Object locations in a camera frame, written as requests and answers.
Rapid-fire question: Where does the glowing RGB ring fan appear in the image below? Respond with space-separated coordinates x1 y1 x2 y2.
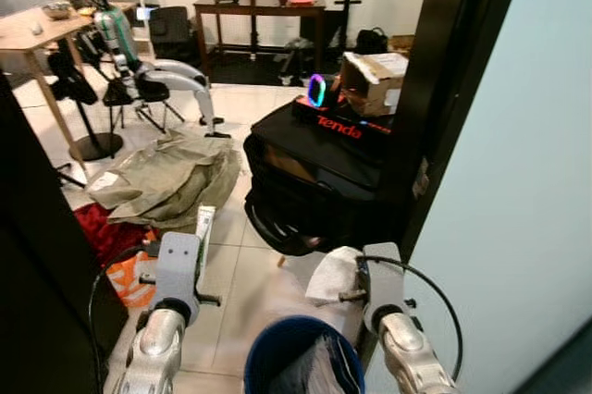
307 73 329 108

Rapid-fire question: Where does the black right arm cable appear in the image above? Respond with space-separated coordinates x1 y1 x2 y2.
370 255 463 381

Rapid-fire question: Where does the orange white plastic bag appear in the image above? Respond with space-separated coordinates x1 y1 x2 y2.
106 251 158 310

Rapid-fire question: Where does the large black fabric case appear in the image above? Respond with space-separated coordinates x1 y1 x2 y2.
243 98 408 256

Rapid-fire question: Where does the red cloth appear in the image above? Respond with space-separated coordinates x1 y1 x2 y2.
74 202 158 270

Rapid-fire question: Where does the metal bowl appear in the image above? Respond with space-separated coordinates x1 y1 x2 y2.
42 3 73 20

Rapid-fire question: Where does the blue round trash bin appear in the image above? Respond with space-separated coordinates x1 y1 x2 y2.
243 315 366 394

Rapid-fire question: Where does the brown cardboard box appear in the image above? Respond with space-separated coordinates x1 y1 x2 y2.
340 52 410 117

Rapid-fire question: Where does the grey plastic bin liner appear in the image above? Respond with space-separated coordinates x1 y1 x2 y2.
268 334 357 394

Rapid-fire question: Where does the black folding chair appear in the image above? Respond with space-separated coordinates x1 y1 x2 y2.
102 70 172 136

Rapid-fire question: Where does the black office chair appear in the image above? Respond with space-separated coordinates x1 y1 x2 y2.
148 6 195 64

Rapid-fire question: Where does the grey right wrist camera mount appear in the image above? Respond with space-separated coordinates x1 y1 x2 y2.
364 242 403 330

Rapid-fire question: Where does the white tissue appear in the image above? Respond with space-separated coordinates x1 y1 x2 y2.
305 246 364 307

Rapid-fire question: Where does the light wooden table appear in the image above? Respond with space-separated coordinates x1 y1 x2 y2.
0 6 103 168

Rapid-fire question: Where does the crumpled olive green cloth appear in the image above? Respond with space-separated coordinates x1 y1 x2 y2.
88 130 243 228

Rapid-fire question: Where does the black backpack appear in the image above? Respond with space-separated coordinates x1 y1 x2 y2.
354 27 389 55

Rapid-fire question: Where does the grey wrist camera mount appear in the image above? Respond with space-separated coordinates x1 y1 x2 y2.
157 232 204 321
364 242 403 330

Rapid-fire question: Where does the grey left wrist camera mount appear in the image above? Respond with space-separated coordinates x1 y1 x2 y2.
157 232 204 321

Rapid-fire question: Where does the black round stand base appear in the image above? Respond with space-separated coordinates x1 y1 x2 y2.
69 130 124 162

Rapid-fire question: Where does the black red Tenda box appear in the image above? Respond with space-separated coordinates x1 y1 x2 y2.
291 93 394 141

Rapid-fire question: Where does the white green legged robot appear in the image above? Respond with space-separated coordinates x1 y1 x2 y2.
79 0 232 141

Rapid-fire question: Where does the light blue door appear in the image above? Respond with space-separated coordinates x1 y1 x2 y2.
365 0 592 394

